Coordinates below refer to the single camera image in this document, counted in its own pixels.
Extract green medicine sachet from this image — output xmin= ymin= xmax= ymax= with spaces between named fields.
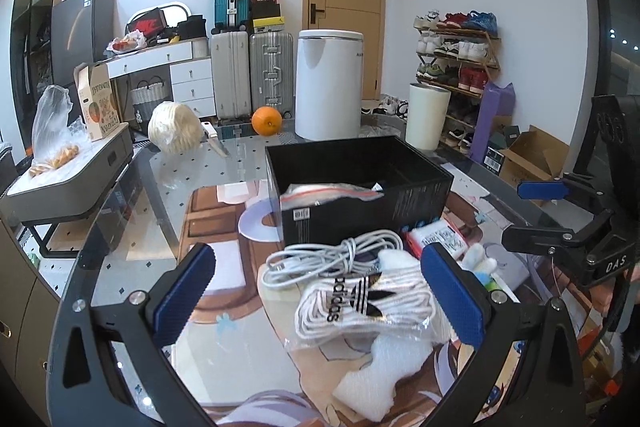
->
xmin=489 ymin=284 xmax=520 ymax=305

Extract white blue plush toy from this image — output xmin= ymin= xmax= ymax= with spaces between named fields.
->
xmin=458 ymin=244 xmax=498 ymax=291

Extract red white tissue pack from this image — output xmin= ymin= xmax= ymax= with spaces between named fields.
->
xmin=405 ymin=219 xmax=469 ymax=259

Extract bagged white adidas laces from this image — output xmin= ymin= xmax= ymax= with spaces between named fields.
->
xmin=286 ymin=249 xmax=451 ymax=350

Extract white foam block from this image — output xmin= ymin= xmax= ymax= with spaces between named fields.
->
xmin=332 ymin=335 xmax=434 ymax=423

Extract white cable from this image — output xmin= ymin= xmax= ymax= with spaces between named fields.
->
xmin=260 ymin=229 xmax=405 ymax=291

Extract bagged thick white rope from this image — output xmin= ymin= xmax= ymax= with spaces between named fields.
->
xmin=278 ymin=182 xmax=386 ymax=212

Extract open cardboard box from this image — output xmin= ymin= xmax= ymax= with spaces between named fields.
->
xmin=483 ymin=126 xmax=570 ymax=187

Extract purple paper bag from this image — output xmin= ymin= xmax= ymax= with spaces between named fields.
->
xmin=469 ymin=82 xmax=515 ymax=164

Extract small white trash bin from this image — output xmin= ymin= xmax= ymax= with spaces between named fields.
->
xmin=406 ymin=82 xmax=450 ymax=152

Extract wooden shoe rack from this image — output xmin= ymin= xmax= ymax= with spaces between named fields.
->
xmin=413 ymin=10 xmax=500 ymax=154

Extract anime printed desk mat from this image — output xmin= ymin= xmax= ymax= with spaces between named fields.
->
xmin=171 ymin=176 xmax=596 ymax=426

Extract grey side table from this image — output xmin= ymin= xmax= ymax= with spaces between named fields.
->
xmin=0 ymin=121 xmax=136 ymax=259

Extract black cardboard box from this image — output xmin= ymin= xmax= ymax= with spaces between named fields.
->
xmin=265 ymin=135 xmax=454 ymax=246

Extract white cylindrical appliance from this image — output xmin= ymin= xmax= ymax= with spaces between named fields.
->
xmin=295 ymin=29 xmax=363 ymax=141

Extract plastic bag with snacks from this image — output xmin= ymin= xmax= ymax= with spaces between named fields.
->
xmin=28 ymin=86 xmax=91 ymax=178

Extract orange fruit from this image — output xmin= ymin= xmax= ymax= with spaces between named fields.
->
xmin=250 ymin=106 xmax=283 ymax=136

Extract bagged white noodle bundle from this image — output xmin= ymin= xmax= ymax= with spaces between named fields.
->
xmin=148 ymin=101 xmax=204 ymax=154

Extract orange fruit carton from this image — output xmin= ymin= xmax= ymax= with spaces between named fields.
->
xmin=74 ymin=64 xmax=120 ymax=141

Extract silver suitcase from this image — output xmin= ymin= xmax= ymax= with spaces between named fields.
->
xmin=250 ymin=31 xmax=295 ymax=119

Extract wicker basket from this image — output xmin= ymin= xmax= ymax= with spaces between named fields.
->
xmin=130 ymin=80 xmax=170 ymax=124

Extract white suitcase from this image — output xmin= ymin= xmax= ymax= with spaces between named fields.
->
xmin=210 ymin=31 xmax=252 ymax=120

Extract white drawer desk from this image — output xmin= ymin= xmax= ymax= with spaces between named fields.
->
xmin=106 ymin=38 xmax=216 ymax=119

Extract dark grey refrigerator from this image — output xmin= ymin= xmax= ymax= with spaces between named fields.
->
xmin=51 ymin=0 xmax=114 ymax=87

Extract red black shoe box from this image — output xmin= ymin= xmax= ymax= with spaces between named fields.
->
xmin=126 ymin=8 xmax=167 ymax=40

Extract black cabinet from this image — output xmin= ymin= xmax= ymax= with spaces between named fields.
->
xmin=10 ymin=0 xmax=62 ymax=147

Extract white handled knife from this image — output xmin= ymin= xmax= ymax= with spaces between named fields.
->
xmin=201 ymin=121 xmax=229 ymax=157

